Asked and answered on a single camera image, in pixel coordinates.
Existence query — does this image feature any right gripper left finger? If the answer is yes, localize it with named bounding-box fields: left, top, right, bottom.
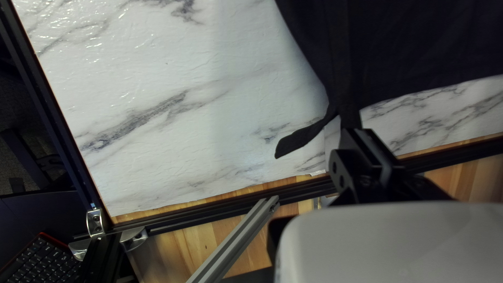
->
left=329, top=128, right=384, bottom=206

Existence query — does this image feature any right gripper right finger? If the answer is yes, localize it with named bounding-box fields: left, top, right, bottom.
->
left=365, top=130, right=453, bottom=203

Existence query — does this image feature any black t-shirt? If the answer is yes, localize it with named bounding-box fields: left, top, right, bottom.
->
left=274, top=0, right=503, bottom=160

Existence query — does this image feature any black frame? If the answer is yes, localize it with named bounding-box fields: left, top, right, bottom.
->
left=0, top=0, right=503, bottom=283

